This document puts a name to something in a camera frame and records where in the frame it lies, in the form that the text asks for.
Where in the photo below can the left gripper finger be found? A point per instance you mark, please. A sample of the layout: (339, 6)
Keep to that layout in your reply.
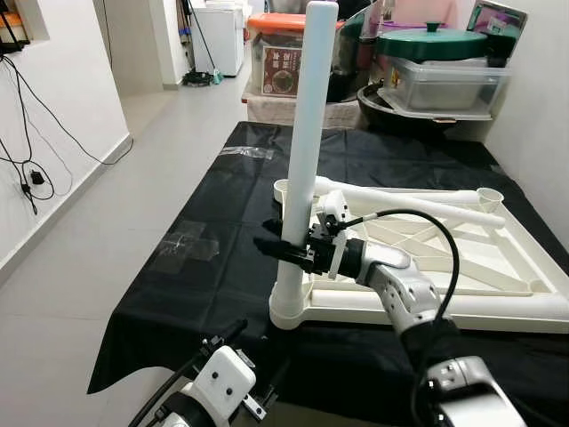
(277, 378)
(227, 336)

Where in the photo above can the white plastic table leg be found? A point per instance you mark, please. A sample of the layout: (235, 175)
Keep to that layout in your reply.
(498, 304)
(307, 116)
(409, 203)

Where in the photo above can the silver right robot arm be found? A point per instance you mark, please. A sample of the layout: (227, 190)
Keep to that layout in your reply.
(404, 285)

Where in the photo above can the white plastic children table top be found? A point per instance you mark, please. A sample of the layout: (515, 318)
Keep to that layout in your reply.
(524, 267)

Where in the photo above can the black tablecloth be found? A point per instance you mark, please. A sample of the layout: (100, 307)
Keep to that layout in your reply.
(222, 294)

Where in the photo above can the flat clear tape patch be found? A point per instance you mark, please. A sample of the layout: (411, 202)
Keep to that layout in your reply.
(182, 245)

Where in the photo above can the storage box with orange lid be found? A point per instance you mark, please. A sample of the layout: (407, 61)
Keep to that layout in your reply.
(276, 67)

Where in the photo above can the black bag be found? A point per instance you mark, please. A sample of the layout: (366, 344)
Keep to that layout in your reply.
(347, 76)

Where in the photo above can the white appliance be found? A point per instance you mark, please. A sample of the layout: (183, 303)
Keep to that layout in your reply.
(218, 40)

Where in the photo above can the clear plastic storage bin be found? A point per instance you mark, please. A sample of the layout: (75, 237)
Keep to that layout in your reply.
(444, 89)

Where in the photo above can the pink box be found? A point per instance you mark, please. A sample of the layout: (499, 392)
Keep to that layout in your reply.
(418, 11)

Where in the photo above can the dark printed carton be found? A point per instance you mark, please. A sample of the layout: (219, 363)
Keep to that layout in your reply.
(498, 22)

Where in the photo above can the black router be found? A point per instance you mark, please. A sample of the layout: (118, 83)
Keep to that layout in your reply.
(11, 40)

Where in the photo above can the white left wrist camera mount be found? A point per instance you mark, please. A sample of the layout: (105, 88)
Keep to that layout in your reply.
(222, 378)

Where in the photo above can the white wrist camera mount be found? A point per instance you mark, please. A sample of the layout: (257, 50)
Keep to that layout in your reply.
(222, 378)
(333, 206)

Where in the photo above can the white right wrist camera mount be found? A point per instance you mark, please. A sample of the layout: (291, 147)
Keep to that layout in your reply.
(333, 206)

